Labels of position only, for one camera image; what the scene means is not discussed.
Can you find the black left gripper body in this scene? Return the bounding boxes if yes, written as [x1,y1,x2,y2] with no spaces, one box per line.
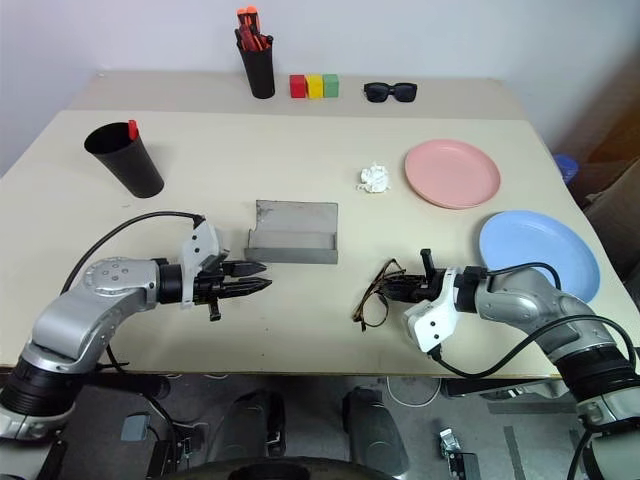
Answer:
[192,253,239,322]

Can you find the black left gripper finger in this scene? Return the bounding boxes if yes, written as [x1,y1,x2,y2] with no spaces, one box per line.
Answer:
[227,259,269,279]
[224,279,274,301]

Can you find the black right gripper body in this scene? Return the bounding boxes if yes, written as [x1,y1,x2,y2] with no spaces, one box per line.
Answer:
[394,248,447,304]

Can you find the tortoiseshell eyeglasses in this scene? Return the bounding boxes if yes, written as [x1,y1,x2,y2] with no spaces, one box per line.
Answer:
[352,258,407,332]

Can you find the grey open glasses case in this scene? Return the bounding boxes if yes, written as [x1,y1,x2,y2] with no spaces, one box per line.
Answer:
[243,199,340,265]

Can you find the black tapered cup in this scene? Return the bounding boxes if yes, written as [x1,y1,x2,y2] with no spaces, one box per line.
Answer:
[83,121,166,199]

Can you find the black tall pen holder cup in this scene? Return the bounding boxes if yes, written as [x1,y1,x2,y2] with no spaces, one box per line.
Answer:
[234,33,277,100]

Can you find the crumpled white paper ball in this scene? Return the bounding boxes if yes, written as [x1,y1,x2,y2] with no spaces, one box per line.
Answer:
[355,160,392,194]

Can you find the pink plate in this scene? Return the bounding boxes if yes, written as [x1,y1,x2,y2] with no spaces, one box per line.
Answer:
[404,139,502,211]

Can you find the blue plate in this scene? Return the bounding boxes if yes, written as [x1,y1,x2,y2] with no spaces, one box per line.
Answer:
[478,210,602,305]

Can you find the dark rounded foot shape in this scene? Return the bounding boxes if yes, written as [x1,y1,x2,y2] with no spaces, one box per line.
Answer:
[341,386,410,474]
[218,389,287,457]

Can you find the grey small floor box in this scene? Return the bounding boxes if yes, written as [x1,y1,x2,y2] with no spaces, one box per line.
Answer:
[120,413,152,443]

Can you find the small metal floor device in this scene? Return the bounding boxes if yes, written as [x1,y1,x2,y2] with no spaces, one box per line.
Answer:
[437,426,482,480]

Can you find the blue round lid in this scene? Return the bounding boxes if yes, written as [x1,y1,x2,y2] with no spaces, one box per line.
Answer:
[551,153,581,187]

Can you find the black sunglasses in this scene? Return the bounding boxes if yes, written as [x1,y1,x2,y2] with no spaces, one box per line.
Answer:
[363,81,419,105]

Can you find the brown cardboard box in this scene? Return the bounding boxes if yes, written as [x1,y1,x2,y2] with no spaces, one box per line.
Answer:
[582,158,640,306]

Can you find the red and black marker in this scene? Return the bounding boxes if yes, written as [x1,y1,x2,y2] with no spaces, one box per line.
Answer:
[239,29,272,52]

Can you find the orange capped marker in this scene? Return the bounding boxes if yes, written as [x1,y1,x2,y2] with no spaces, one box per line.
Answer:
[236,5,259,49]

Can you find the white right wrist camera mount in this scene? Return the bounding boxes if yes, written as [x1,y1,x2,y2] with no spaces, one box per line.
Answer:
[403,268,464,355]

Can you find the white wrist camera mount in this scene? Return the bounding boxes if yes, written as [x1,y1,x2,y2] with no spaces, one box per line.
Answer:
[178,222,230,310]
[403,268,464,355]

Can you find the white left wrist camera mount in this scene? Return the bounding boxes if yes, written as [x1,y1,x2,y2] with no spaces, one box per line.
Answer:
[178,222,230,310]

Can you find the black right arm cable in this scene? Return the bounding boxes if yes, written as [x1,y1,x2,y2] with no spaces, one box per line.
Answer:
[430,263,640,377]

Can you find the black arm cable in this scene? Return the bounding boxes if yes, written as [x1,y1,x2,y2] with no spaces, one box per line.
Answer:
[430,263,640,377]
[58,211,207,297]

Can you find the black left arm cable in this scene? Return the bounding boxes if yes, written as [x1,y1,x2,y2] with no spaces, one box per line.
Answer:
[58,211,207,297]

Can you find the white floor cable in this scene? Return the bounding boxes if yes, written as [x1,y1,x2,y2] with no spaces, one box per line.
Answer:
[385,375,442,409]

